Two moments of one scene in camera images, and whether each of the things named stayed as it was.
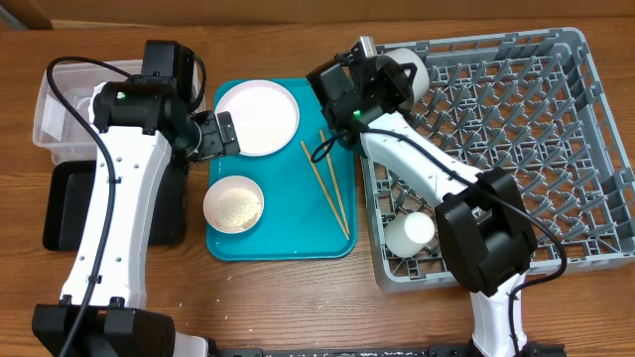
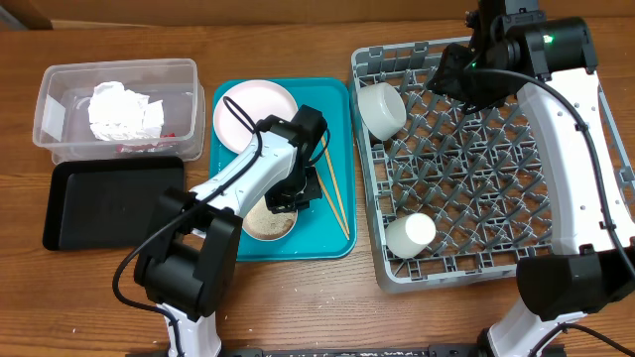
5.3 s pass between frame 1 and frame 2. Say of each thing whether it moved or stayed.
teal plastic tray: stayed
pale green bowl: moved
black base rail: stayed
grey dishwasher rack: stayed
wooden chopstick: stayed
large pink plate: stayed
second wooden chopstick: stayed
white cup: stayed
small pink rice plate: moved
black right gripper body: moved
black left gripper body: moved
